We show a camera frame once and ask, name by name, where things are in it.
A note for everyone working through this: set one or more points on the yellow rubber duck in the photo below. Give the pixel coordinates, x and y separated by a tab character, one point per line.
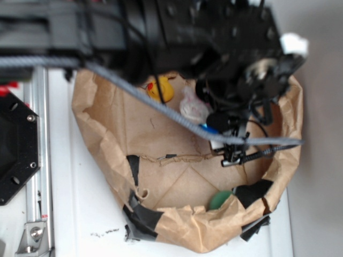
167	90

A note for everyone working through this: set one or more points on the brown paper bag bin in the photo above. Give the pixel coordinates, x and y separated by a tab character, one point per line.
163	176

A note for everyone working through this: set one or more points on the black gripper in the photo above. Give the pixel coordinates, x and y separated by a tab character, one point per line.
247	62

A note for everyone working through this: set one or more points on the aluminium extrusion rail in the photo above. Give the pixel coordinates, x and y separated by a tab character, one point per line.
39	203

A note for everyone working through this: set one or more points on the green foam ball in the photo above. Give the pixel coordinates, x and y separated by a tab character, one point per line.
219	199

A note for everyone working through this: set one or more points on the metal corner bracket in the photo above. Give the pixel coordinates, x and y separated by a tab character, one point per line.
34	241

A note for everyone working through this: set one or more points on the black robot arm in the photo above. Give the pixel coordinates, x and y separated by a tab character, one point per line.
134	38

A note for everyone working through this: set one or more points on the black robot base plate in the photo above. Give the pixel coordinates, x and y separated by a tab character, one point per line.
19	146

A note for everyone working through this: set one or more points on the white tray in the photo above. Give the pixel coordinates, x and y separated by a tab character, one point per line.
87	219

